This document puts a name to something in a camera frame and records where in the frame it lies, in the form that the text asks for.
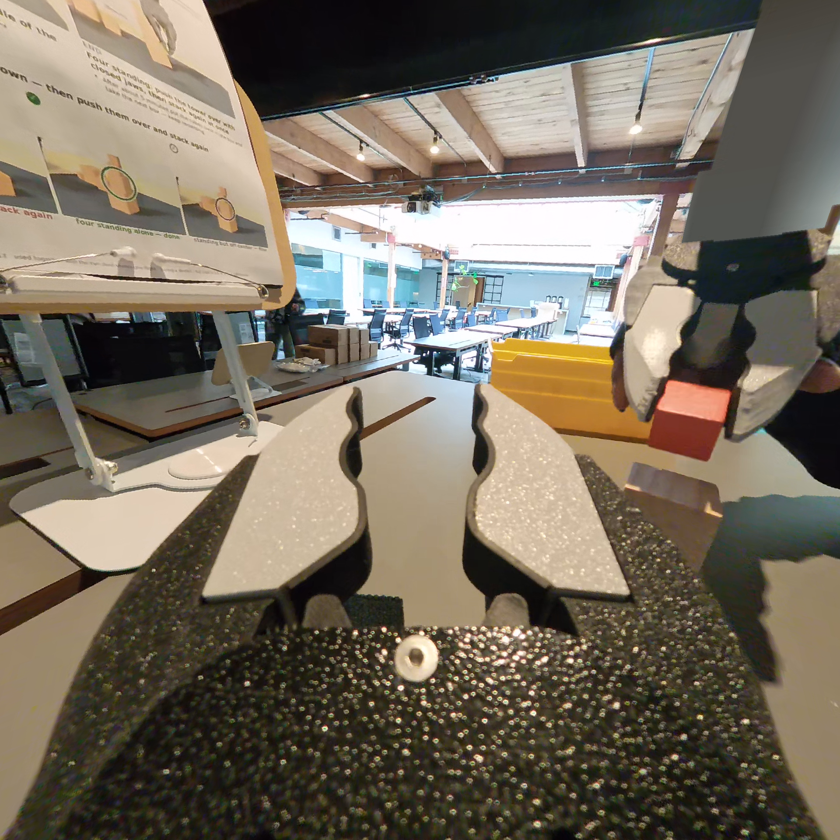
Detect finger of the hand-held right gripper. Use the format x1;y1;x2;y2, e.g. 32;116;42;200
724;290;824;442
622;283;698;423

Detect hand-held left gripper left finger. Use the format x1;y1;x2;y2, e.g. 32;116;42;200
201;385;374;626

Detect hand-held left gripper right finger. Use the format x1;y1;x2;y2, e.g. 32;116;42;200
462;382;634;626

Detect red cube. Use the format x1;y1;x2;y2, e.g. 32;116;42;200
648;379;732;462

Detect large yellow bin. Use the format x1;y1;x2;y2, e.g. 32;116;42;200
491;338;655;442

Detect medium wooden cube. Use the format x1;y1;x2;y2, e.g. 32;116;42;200
622;461;724;575

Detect plywood panel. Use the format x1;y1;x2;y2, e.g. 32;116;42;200
211;340;275;388

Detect cardboard boxes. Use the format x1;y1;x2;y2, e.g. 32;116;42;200
307;323;379;365

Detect white document stand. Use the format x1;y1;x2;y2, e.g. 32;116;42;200
0;272;287;574

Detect group of black office chairs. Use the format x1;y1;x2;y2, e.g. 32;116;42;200
325;305;526;368

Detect black case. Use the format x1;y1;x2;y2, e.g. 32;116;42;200
72;315;207;389

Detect framed sign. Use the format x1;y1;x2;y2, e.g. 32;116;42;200
10;318;89;395

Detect wooden instruction board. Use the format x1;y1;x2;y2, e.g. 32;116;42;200
0;0;296;315

